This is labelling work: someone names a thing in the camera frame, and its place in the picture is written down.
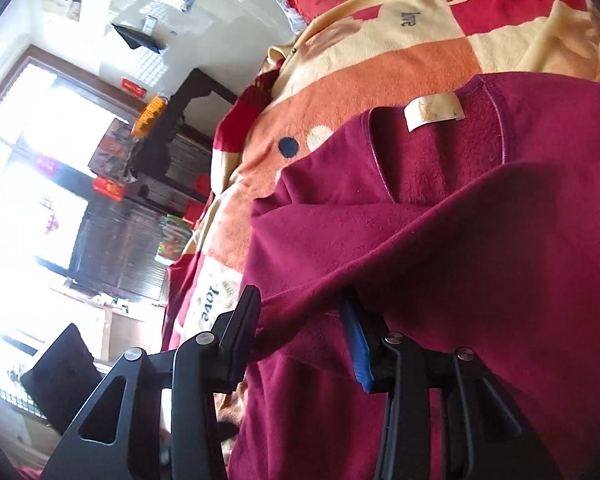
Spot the maroon fleece garment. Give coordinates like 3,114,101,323
228,73,600,479

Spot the dark wooden cabinet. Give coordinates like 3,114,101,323
68,68,236,304

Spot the orange yellow box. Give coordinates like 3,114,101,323
131,94,169,139

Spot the black wall shelf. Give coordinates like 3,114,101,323
112,24,166,54

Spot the orange red cream blanket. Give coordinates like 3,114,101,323
161,0,600,350

